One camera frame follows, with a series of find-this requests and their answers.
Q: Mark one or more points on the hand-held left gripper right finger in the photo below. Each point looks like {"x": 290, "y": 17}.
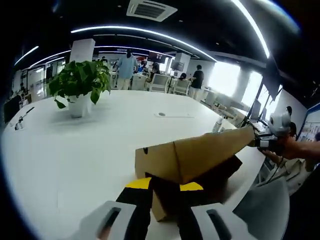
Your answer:
{"x": 200, "y": 220}

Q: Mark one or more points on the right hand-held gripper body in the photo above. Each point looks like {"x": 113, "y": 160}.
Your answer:
{"x": 280, "y": 123}

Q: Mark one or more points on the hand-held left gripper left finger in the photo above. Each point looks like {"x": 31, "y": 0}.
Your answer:
{"x": 135, "y": 200}

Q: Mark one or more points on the brown cardboard shoe box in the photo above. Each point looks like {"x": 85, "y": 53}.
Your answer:
{"x": 195, "y": 157}

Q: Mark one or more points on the person's right hand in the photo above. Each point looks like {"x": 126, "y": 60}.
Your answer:
{"x": 291, "y": 150}

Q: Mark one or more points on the open laptop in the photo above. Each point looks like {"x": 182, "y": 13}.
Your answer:
{"x": 256, "y": 112}

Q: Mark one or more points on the person's beige clothing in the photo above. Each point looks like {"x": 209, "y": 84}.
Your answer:
{"x": 298, "y": 175}

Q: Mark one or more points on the white bottle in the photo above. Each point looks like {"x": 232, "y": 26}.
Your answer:
{"x": 217, "y": 125}

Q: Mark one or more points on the grey chair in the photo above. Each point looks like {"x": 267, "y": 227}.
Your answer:
{"x": 262, "y": 207}

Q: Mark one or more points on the round grey table grommet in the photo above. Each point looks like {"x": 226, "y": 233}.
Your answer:
{"x": 161, "y": 114}

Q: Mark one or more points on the white mesh office chair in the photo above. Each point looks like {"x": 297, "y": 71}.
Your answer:
{"x": 182, "y": 87}
{"x": 160, "y": 82}

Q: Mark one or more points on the long ceiling light strip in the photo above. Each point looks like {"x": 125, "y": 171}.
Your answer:
{"x": 252, "y": 25}
{"x": 140, "y": 30}

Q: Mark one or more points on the green plant in white pot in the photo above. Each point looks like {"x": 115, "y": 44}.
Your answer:
{"x": 80, "y": 80}

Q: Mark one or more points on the black and white tool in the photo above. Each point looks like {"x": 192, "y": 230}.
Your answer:
{"x": 23, "y": 118}

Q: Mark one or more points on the black desk monitor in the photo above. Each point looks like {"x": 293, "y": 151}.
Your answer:
{"x": 12, "y": 110}

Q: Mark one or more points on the white pillar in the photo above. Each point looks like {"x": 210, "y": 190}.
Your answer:
{"x": 82, "y": 50}

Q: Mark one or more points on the ceiling air conditioner vent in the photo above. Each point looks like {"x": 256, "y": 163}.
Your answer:
{"x": 151, "y": 10}

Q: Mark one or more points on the wall poster board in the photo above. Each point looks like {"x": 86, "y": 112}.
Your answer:
{"x": 311, "y": 122}

